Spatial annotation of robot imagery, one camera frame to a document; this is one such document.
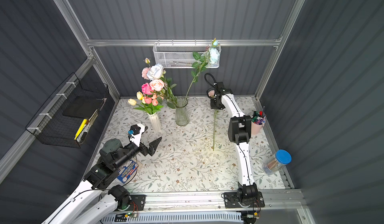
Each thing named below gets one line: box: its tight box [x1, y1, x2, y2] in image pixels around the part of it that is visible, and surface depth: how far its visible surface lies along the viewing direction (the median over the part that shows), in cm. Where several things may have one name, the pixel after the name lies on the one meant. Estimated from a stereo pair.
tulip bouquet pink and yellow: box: [127, 82, 164, 115], surface depth 79 cm
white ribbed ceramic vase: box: [147, 112, 164, 135], surface depth 93 cm
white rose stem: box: [144, 57, 177, 108], surface depth 70 cm
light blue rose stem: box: [184, 38, 220, 100], surface depth 78 cm
